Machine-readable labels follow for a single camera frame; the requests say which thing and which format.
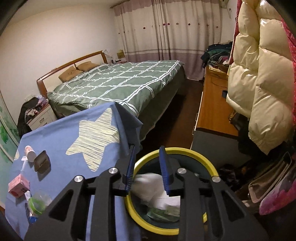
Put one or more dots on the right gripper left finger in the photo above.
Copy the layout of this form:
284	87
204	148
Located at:
125	167

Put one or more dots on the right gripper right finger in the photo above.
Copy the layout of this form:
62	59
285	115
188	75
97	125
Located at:
169	167

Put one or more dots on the white tissue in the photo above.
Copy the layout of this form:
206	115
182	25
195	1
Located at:
150	189

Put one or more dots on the clear jar green lid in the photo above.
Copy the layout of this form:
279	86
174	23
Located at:
38	202

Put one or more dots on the pink small carton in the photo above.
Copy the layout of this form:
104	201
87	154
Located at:
18	186

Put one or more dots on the green plastic wrapper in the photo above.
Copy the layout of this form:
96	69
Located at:
161	215

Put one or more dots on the yellow rimmed trash bin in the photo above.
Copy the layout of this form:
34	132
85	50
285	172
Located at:
149	163

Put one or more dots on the blue star tablecloth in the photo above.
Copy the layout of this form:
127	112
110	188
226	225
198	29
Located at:
85	143

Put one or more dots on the orange wooden desk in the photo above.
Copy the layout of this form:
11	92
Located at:
214	112

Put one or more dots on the green plaid bed quilt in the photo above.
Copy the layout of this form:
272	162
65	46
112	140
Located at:
132	85

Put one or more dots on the brown plastic food tray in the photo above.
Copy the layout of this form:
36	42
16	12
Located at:
42	162

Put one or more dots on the white bedside cabinet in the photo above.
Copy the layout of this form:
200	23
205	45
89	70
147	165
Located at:
43	117

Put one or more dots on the white pill bottle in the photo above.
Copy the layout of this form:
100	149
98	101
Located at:
30	154

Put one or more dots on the brown pillow right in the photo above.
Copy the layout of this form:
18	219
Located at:
86	66

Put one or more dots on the brown pillow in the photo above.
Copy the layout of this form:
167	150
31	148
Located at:
86	66
69	74

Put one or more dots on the brown pillow left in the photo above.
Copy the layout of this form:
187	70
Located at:
69	74

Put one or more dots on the pink floral bag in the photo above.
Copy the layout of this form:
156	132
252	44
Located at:
282	194

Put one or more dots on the dark clothes on cabinet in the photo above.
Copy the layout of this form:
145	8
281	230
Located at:
28	111

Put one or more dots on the green leaf wardrobe door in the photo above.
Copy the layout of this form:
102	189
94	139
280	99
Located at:
9	141

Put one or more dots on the wooden bed headboard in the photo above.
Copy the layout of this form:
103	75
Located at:
50	80

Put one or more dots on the cream puffer jacket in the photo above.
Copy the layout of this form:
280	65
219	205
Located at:
261	77

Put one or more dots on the pile of clothes on desk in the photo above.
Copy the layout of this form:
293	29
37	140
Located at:
214	52

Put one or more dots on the striped pink white curtain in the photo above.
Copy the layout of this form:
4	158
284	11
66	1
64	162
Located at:
173	30

